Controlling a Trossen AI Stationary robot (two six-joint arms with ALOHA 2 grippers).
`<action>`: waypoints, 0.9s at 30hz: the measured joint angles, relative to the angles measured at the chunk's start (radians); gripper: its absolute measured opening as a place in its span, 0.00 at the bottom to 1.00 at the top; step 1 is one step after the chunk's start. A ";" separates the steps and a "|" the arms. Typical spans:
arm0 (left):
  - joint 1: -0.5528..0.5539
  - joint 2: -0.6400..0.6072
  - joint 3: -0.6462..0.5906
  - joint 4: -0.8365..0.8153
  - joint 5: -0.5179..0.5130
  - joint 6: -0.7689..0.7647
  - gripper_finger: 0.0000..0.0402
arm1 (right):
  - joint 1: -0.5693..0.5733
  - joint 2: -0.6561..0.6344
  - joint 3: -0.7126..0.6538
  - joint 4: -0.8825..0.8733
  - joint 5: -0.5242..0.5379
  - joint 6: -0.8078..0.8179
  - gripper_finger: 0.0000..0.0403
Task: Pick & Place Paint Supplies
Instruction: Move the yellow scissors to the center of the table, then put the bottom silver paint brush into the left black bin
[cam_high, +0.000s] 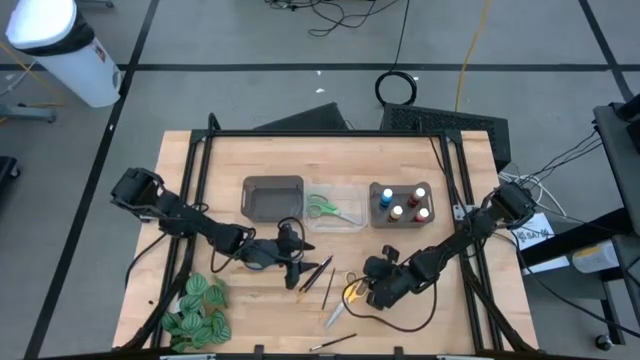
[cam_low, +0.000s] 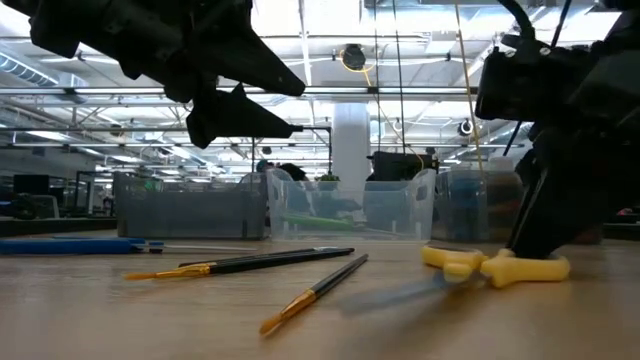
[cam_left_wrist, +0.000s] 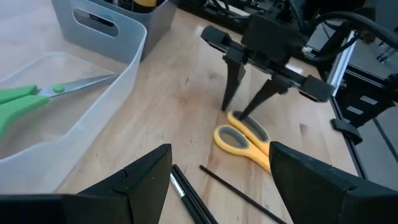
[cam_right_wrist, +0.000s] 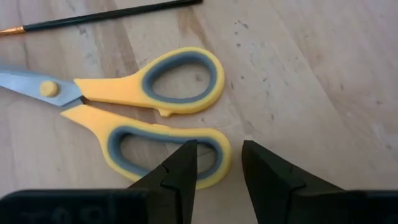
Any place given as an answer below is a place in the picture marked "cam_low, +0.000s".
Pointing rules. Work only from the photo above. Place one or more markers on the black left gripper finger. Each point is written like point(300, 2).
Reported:
point(235, 120)
point(250, 65)

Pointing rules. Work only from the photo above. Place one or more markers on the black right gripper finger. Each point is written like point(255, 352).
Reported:
point(542, 220)
point(590, 190)

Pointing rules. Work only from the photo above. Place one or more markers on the ochre brown paint bottle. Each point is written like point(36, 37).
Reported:
point(502, 200)

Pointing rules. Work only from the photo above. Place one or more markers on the blue paint bottle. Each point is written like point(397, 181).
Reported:
point(465, 200)

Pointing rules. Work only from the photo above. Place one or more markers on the black paintbrush gold ferrule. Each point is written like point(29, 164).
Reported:
point(250, 257)
point(325, 285)
point(250, 265)

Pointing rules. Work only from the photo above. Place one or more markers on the person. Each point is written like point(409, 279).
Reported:
point(292, 172)

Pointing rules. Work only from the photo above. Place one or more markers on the dark grey plastic bin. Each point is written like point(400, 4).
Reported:
point(190, 210)
point(440, 210)

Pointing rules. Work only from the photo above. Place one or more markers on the small potted plant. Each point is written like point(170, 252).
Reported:
point(329, 178)

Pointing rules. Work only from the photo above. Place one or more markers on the white building column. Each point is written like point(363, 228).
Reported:
point(350, 140)

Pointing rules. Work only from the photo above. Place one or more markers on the clear plastic bin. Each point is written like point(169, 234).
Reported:
point(400, 210)

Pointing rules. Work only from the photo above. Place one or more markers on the black computer monitor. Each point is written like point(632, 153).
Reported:
point(400, 167)
point(31, 184)

